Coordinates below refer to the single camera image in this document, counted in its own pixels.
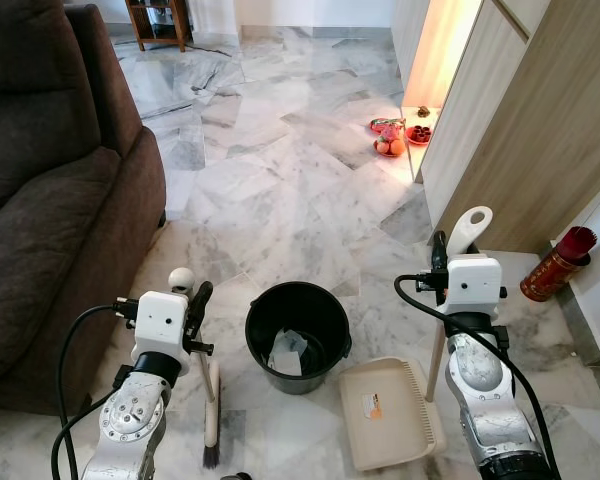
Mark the broom with wooden handle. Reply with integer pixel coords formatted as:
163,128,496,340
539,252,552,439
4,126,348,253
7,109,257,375
169,267,225,471

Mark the beige plastic dustpan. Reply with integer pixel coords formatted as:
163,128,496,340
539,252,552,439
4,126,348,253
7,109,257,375
338,206,494,473

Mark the black plastic bucket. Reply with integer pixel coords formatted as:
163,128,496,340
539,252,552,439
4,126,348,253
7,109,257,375
245,281,353,396

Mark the crumpled white paper trash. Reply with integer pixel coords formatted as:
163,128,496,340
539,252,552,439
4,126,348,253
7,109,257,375
268,330,311,377

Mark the red patterned cylinder tin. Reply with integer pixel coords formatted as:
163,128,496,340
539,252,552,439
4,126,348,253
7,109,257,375
520,226,598,303

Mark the small red plate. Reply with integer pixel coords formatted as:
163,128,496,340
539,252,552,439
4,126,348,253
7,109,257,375
405,125,433,148

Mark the red plate with oranges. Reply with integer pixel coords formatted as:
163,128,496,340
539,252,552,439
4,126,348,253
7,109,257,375
370,117,407,159

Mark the light wood cabinet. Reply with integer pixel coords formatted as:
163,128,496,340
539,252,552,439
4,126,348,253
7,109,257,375
392,0,600,256

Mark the dark brown fabric sofa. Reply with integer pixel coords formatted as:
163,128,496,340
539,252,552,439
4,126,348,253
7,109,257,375
0,0,169,416

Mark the small wooden side table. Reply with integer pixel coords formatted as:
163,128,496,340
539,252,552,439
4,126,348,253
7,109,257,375
125,0,194,53

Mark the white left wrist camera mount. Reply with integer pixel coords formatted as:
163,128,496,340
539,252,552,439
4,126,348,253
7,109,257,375
132,290,190,357

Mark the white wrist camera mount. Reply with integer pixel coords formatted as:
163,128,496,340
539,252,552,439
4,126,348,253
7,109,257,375
132,290,190,357
445,256,504,317

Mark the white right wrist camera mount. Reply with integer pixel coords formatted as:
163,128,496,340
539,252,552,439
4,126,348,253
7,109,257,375
445,256,504,317

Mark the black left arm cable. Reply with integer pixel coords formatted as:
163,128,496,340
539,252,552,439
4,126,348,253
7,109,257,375
50,297,138,480

